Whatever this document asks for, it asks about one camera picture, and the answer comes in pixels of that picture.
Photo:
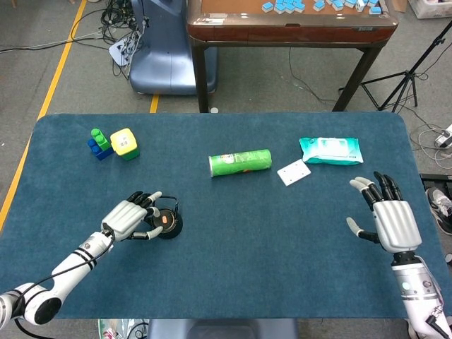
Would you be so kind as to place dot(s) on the white crate with items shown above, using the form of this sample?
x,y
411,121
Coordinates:
x,y
431,7

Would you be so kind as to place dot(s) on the white faced mahjong tile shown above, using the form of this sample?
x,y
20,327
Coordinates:
x,y
360,4

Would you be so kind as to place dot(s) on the white square plastic panel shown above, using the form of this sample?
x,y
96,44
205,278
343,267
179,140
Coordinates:
x,y
295,172

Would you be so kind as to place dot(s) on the grey black sneaker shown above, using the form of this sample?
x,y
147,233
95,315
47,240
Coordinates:
x,y
439,208

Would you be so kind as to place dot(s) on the white power strip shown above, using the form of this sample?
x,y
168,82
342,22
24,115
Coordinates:
x,y
121,53

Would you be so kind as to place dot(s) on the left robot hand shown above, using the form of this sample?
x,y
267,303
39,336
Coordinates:
x,y
123,220

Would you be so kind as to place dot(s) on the dark blue robot torso base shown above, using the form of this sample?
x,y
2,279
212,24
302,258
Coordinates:
x,y
222,330

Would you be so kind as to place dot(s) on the black cast iron teapot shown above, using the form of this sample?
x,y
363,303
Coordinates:
x,y
174,233

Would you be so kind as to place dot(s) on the blue mahjong tile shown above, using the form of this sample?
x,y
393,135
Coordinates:
x,y
267,7

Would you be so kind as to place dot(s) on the blue table cloth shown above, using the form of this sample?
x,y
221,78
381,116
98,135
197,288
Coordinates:
x,y
247,265

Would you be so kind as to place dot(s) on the green chips can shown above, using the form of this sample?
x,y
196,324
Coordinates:
x,y
243,162

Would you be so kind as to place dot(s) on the green building block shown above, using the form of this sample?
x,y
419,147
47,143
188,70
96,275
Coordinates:
x,y
101,139

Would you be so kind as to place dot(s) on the white power adapter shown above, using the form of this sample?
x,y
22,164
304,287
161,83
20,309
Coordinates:
x,y
443,139

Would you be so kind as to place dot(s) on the brown mahjong table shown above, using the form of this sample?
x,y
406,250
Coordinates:
x,y
293,31

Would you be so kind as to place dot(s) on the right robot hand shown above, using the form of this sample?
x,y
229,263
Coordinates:
x,y
397,226

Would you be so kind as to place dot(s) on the black tripod stand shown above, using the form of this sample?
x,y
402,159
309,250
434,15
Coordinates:
x,y
402,84

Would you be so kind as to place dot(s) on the yellow-lidded green container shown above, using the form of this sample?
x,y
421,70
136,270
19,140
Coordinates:
x,y
125,144

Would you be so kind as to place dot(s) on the blue building block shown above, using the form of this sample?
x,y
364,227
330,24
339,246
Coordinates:
x,y
102,153

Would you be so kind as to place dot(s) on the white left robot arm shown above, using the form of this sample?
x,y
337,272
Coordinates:
x,y
70,268

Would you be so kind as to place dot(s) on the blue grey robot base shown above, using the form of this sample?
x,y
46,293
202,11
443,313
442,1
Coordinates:
x,y
166,63

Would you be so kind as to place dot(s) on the black lid with orange knob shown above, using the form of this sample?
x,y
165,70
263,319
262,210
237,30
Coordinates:
x,y
167,224

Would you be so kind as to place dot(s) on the teal wet wipes pack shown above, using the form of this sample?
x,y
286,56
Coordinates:
x,y
332,150

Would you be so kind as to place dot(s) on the cardboard box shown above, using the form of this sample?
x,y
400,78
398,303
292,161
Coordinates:
x,y
397,5

